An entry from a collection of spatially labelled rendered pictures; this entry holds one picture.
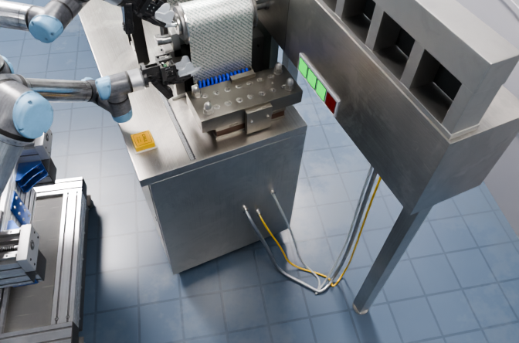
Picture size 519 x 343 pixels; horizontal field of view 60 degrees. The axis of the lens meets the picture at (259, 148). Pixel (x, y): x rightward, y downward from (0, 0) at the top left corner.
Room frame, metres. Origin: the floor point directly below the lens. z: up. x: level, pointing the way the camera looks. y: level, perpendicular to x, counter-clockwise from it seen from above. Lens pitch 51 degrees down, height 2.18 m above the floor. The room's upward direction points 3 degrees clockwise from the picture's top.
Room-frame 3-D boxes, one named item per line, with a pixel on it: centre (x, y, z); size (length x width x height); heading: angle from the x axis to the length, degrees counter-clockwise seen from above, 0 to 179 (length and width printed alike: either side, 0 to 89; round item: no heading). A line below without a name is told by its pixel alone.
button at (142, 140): (1.04, 0.42, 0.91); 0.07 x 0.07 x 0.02; 28
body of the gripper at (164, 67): (1.19, 0.37, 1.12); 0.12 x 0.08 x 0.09; 118
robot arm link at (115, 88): (1.12, 0.51, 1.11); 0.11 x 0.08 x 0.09; 118
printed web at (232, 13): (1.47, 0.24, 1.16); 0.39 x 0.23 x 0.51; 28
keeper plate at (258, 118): (1.13, 0.01, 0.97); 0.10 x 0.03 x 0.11; 118
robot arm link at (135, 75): (1.15, 0.44, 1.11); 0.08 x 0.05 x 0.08; 28
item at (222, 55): (1.30, 0.15, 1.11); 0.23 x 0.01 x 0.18; 118
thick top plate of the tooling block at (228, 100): (1.21, 0.07, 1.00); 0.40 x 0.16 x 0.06; 118
